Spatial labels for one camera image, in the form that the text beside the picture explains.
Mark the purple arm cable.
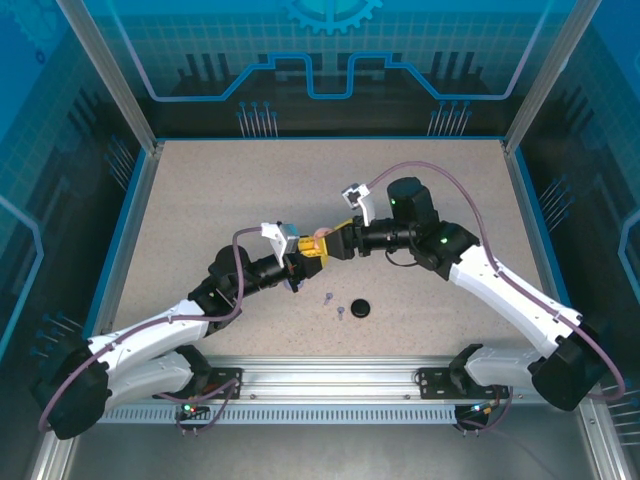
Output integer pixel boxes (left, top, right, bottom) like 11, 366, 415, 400
38, 227, 264, 437
369, 160, 627, 436

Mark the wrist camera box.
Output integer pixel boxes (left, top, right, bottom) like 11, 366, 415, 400
339, 183, 376, 226
259, 221, 302, 266

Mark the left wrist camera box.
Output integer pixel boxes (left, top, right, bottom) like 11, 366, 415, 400
259, 221, 302, 266

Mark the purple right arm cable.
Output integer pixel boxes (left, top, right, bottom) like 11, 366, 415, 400
369, 160, 627, 436

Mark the aluminium front rail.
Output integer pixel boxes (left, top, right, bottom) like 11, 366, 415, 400
64, 354, 601, 406

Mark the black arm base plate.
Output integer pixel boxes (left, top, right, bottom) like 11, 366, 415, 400
417, 367, 511, 400
152, 368, 244, 400

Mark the aluminium side rail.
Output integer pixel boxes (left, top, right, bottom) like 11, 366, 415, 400
502, 142, 594, 364
82, 142, 166, 364

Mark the slotted grey cable duct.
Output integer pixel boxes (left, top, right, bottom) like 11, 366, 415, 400
79, 405, 464, 425

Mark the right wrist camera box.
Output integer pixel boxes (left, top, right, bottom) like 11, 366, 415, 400
339, 183, 376, 226

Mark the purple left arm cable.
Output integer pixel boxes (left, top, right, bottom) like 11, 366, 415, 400
38, 227, 264, 437

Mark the aluminium frame post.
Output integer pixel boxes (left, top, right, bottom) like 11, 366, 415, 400
502, 0, 604, 154
55, 0, 165, 154

